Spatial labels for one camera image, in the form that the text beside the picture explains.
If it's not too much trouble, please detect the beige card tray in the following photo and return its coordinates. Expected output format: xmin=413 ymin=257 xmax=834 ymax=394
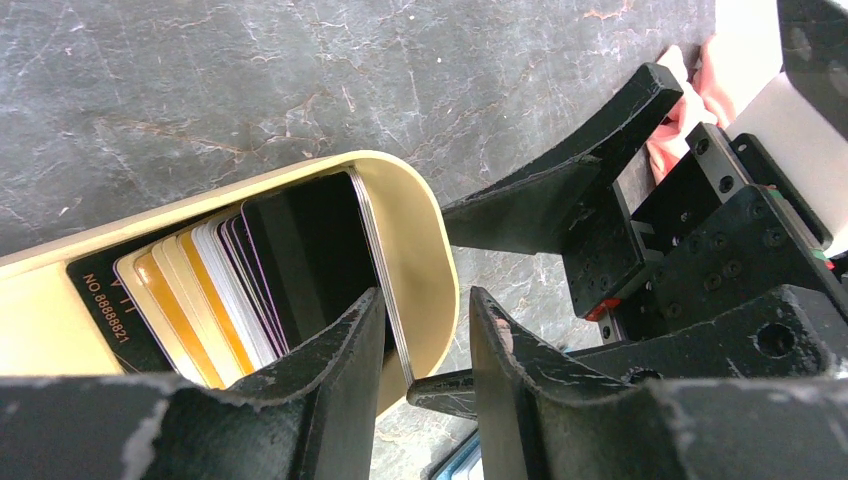
xmin=1 ymin=150 xmax=459 ymax=417

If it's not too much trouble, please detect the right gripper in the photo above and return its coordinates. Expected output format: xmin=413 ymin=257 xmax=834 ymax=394
xmin=407 ymin=63 xmax=847 ymax=419

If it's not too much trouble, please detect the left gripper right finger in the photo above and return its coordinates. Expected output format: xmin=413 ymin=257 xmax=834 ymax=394
xmin=476 ymin=320 xmax=847 ymax=479

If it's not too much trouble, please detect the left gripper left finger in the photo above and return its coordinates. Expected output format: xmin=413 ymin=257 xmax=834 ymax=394
xmin=1 ymin=288 xmax=385 ymax=479

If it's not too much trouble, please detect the blue card holder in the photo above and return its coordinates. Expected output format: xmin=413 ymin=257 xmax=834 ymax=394
xmin=429 ymin=429 xmax=484 ymax=480

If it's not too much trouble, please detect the black card with numbers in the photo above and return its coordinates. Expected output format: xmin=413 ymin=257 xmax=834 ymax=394
xmin=66 ymin=252 xmax=174 ymax=373

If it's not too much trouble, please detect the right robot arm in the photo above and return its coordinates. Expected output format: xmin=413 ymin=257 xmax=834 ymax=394
xmin=407 ymin=1 xmax=847 ymax=427

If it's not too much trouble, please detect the black glossy card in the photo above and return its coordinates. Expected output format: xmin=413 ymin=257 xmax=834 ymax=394
xmin=241 ymin=171 xmax=379 ymax=350

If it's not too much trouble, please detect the pink cloth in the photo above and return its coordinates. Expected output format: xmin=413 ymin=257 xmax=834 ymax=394
xmin=646 ymin=36 xmax=737 ymax=184

